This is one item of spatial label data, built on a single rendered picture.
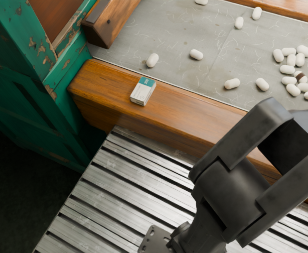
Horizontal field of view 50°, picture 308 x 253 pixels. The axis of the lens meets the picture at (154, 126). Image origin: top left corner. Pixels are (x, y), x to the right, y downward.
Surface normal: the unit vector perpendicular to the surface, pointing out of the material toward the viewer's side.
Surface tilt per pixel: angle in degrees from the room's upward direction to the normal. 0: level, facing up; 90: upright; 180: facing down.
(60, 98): 88
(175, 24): 0
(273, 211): 36
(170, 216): 0
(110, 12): 67
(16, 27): 90
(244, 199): 12
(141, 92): 0
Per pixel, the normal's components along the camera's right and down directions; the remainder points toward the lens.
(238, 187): -0.26, -0.33
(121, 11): 0.79, 0.15
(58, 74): 0.89, 0.36
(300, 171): -0.55, -0.06
